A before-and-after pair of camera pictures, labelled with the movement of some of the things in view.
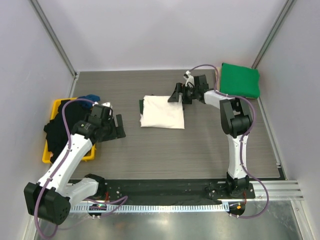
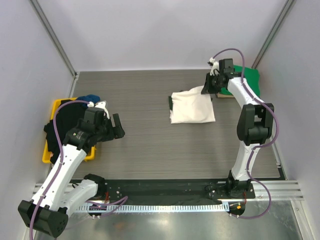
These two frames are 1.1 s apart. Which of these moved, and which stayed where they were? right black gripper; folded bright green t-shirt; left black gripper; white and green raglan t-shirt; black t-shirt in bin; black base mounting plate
Moved: white and green raglan t-shirt; right black gripper
Stayed: black base mounting plate; left black gripper; black t-shirt in bin; folded bright green t-shirt
